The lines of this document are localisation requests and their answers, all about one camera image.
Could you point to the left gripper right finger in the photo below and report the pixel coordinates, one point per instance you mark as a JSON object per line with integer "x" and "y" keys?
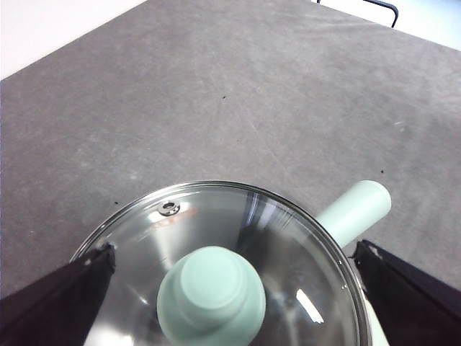
{"x": 414, "y": 302}

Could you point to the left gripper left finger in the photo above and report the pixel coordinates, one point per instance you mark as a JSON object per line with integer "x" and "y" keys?
{"x": 54, "y": 310}

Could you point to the glass lid with green knob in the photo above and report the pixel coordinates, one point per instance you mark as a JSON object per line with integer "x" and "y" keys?
{"x": 216, "y": 288}

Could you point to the black metal frame bar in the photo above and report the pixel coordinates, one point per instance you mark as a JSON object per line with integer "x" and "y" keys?
{"x": 394, "y": 14}

